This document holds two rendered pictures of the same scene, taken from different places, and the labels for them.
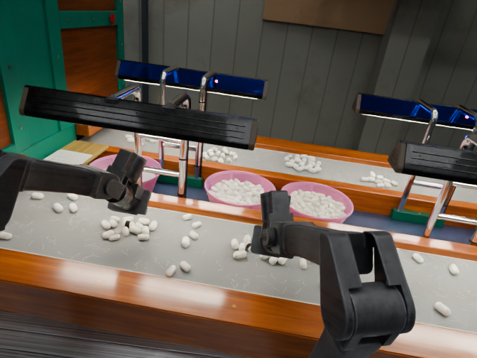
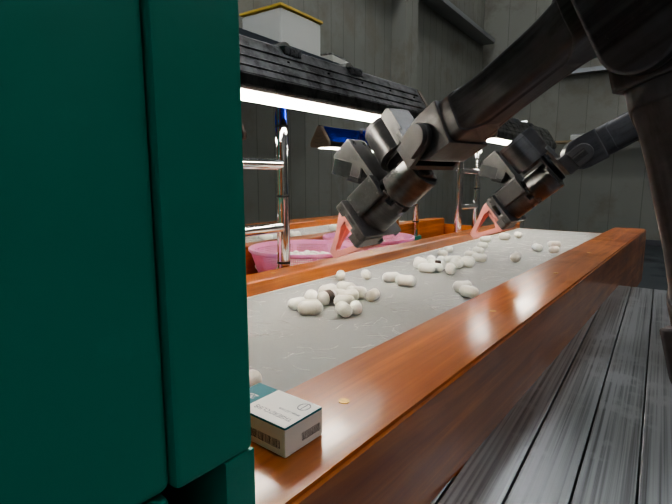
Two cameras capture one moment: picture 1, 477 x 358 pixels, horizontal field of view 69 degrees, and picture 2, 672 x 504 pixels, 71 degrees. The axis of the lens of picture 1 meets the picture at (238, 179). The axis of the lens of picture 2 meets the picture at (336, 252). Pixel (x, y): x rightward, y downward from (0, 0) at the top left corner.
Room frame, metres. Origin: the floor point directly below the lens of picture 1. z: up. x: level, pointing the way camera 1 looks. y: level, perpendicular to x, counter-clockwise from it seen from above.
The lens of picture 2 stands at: (0.42, 0.88, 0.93)
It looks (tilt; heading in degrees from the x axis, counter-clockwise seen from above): 9 degrees down; 304
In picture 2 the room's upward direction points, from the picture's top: straight up
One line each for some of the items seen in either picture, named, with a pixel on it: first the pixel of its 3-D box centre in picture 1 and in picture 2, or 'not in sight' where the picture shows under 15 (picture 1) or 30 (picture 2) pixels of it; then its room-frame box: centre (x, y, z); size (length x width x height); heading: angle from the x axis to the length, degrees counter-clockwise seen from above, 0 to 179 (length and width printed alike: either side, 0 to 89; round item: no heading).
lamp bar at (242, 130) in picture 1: (139, 115); (318, 83); (0.87, 0.28, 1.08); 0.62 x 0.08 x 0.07; 86
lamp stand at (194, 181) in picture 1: (186, 126); not in sight; (1.35, 0.24, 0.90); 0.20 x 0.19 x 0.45; 86
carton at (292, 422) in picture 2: not in sight; (271, 416); (0.62, 0.66, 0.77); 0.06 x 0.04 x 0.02; 176
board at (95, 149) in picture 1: (69, 158); not in sight; (1.17, 0.65, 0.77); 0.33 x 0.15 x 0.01; 176
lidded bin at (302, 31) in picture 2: not in sight; (282, 37); (2.64, -1.71, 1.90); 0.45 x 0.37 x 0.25; 90
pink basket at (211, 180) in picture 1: (238, 197); (303, 265); (1.13, -0.01, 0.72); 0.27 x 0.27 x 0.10
